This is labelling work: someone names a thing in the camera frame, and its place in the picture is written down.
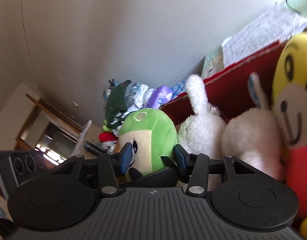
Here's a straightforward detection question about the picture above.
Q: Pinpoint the white rabbit plush toy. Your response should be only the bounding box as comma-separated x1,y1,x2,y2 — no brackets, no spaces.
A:
177,74,226,159

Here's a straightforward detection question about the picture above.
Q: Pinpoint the green plush toy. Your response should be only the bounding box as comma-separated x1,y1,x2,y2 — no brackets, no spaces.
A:
118,108,177,181

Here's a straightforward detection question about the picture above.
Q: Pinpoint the white bear plush toy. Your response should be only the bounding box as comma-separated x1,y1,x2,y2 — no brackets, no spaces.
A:
221,73,283,180

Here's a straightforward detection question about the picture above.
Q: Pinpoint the yellow tiger plush toy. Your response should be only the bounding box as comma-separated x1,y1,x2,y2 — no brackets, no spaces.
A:
272,32,307,239

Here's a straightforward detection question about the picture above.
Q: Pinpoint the red cardboard box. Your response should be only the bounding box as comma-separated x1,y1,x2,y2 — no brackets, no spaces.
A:
159,39,289,128

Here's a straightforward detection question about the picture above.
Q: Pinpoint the stack of printed papers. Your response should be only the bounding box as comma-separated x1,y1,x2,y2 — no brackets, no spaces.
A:
221,4,307,68

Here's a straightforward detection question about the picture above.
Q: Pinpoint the cartoon print bed sheet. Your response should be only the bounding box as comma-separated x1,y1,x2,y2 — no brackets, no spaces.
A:
201,0,307,79

